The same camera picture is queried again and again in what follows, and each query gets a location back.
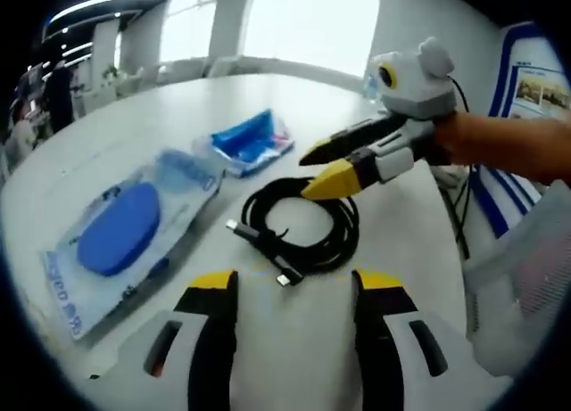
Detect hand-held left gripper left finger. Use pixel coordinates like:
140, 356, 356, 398
113, 269, 240, 411

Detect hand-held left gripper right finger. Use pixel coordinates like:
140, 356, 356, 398
351, 267, 496, 411

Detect blue tissue packet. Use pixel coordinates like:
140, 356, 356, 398
192, 108, 296, 179

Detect blue pouch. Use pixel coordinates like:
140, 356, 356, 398
42, 148, 224, 341

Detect small clear water bottle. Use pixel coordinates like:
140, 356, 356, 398
363, 73, 384, 105

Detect large window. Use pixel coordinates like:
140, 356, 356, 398
158, 0, 383, 81

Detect white mesh office chair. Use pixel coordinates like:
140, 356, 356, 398
463, 178, 571, 379

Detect curved ceiling light strip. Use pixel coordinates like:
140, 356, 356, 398
44, 0, 146, 33

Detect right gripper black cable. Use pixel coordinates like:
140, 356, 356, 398
448, 74, 470, 114

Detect black floor cables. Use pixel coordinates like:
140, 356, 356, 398
439, 165, 475, 261

